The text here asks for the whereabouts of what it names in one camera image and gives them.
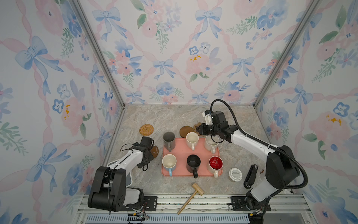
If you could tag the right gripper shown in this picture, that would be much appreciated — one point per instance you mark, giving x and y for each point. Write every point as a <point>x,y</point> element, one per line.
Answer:
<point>203,127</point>

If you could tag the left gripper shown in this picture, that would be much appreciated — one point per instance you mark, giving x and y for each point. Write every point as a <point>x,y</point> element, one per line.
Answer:
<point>150,157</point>

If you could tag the paw shaped wooden coaster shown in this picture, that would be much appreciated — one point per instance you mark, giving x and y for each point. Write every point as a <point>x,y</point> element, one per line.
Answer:
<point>196,126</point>

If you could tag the woven rattan coaster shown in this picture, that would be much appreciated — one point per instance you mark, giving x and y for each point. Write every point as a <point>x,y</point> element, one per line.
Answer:
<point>146,130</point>

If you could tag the brown cork round coaster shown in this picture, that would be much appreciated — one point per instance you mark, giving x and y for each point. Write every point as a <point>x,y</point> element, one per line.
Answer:
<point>185,130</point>

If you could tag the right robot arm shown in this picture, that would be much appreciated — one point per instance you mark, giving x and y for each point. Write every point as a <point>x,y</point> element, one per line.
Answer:
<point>281,166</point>

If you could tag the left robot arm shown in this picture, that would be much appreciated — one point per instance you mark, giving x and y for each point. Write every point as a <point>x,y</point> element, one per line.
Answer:
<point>109,191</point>

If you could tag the dark brown glossy coaster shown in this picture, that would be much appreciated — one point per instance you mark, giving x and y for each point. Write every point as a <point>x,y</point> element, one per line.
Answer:
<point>154,151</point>

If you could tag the cream mug middle back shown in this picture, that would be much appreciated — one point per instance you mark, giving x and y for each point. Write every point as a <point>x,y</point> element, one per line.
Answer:
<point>192,140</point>

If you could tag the cream mug right back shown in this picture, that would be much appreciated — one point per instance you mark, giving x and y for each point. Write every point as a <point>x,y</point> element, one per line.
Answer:
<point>211,144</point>

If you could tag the grey mug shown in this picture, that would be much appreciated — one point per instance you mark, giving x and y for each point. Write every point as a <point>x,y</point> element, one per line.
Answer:
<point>169,141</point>

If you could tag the pink tray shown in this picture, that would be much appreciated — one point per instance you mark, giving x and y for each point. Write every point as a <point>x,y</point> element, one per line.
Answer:
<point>182,161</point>

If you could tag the black mug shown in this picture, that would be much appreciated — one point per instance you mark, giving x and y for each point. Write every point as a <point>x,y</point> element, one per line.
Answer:
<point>192,165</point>

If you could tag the red interior white mug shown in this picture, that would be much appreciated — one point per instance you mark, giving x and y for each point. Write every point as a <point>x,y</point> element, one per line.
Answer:
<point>215,165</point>

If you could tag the white grey tissue box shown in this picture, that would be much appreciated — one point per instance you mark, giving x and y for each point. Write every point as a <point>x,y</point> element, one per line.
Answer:
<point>129,179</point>

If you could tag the white round lidded jar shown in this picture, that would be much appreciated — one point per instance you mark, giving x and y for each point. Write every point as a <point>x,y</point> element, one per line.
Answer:
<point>235,175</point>

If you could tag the wooden mallet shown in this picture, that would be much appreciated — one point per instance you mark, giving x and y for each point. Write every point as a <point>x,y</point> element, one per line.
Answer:
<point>198,190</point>

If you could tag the black stapler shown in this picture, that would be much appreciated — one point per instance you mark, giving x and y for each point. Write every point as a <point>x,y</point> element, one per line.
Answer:
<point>251,176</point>

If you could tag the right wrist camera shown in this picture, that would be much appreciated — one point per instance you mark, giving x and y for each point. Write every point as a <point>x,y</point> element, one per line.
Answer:
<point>207,116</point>

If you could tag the blue handled cream mug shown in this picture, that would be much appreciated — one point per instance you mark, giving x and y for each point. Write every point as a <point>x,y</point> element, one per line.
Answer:
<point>169,163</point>

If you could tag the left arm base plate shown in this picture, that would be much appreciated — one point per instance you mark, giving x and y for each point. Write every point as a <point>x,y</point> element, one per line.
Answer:
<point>148,203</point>

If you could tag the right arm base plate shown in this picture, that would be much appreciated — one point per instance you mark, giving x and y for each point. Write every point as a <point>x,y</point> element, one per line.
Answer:
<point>241,203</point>

